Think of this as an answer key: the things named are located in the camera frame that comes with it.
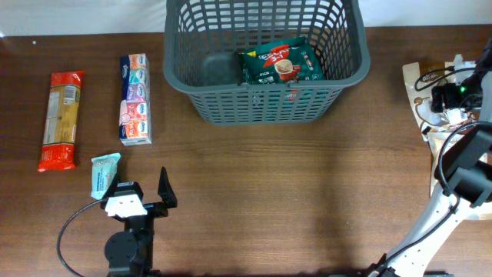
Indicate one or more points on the green instant coffee bag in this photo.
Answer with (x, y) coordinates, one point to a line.
(289, 60)

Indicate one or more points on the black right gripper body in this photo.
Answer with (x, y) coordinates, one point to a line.
(466, 95)

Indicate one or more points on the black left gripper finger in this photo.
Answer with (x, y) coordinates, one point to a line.
(165, 190)
(112, 187)

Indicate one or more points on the beige kraft paper pouch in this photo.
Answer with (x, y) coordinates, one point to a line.
(436, 141)

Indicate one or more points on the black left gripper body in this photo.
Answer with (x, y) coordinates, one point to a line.
(156, 210)

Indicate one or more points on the grey plastic lattice basket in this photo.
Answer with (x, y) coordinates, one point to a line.
(203, 40)

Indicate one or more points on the colourful tissue pack bundle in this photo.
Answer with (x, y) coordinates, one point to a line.
(135, 108)

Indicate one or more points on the brown chocolate snack pouch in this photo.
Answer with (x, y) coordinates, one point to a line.
(421, 101)

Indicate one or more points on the red orange pasta package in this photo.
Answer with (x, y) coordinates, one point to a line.
(58, 145)

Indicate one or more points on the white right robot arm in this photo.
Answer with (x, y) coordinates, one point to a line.
(464, 180)

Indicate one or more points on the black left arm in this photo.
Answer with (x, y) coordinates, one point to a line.
(130, 252)

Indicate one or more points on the light teal wipes packet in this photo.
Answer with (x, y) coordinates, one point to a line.
(104, 169)

